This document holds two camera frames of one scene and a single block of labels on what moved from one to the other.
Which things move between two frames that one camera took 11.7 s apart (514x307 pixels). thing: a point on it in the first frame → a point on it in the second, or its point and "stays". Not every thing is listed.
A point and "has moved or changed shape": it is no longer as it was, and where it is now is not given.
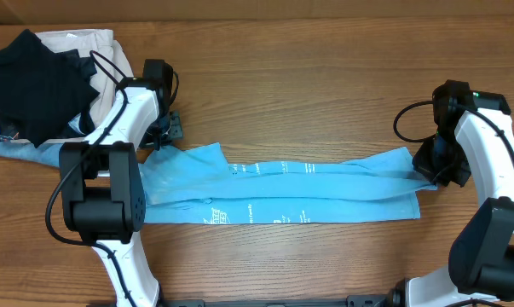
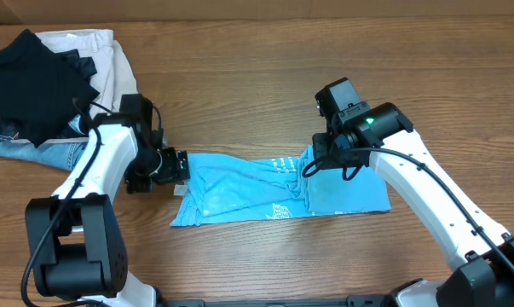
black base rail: x=354 y=300 stays
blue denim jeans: x=47 y=153 stays
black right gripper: x=423 y=165 → x=320 y=145
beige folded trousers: x=110 y=62 stays
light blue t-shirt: x=197 y=185 has moved or changed shape
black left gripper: x=175 y=133 → x=174 y=171
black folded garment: x=38 y=95 stays
